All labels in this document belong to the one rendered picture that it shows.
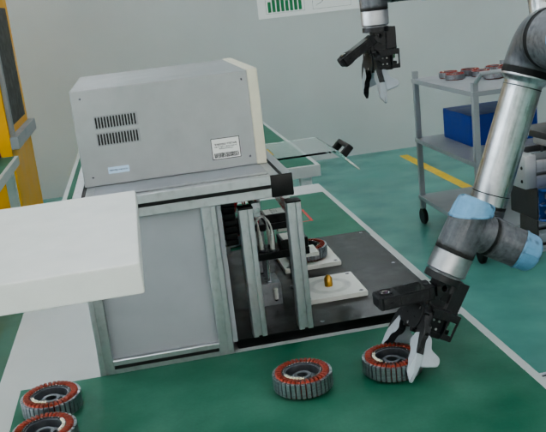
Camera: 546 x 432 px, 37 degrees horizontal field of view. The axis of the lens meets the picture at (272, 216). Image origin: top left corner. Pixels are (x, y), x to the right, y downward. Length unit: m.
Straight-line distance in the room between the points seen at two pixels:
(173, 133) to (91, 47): 5.42
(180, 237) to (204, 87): 0.32
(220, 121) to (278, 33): 5.52
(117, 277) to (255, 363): 0.84
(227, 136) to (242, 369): 0.49
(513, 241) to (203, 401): 0.65
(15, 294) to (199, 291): 0.85
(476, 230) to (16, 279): 0.90
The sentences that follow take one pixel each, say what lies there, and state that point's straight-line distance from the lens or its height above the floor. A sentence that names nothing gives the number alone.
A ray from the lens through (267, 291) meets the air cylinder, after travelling 1.88.
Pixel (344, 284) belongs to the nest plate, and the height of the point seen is 0.78.
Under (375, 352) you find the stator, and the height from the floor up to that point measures 0.78.
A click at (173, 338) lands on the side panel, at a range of 1.71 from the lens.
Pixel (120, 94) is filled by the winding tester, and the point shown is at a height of 1.30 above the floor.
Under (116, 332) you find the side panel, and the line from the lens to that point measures 1.70.
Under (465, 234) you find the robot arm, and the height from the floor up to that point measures 1.00.
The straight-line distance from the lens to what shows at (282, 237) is 1.89.
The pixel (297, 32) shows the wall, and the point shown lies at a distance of 7.27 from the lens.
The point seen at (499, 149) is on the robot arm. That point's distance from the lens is 1.66.
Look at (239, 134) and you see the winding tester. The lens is 1.74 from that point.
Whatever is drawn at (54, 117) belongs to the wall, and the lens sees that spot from 7.19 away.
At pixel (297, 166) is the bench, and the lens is 3.51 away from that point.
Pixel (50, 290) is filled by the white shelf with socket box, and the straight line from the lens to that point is 0.87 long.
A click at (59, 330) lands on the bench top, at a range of 2.02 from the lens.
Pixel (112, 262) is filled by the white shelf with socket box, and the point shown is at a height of 1.21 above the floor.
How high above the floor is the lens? 1.45
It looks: 15 degrees down
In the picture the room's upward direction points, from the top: 6 degrees counter-clockwise
